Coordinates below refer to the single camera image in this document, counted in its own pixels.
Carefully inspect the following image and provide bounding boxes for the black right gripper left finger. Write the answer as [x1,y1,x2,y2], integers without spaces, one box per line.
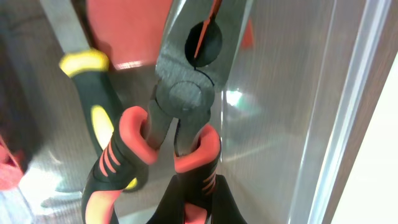
[147,175,185,224]

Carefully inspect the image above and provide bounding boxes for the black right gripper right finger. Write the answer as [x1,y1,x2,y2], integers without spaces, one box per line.
[206,174,247,224]

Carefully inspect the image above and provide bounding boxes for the orange black needle-nose pliers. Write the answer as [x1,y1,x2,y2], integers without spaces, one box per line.
[81,0,252,223]

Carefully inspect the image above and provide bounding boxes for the orange scraper wooden handle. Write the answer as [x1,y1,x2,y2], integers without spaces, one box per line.
[85,0,255,71]

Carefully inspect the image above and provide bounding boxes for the clear plastic container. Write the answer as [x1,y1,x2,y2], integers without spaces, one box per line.
[1,1,397,223]

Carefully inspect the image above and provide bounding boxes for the red screwdriver bit holder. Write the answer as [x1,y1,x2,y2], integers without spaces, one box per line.
[1,136,25,190]

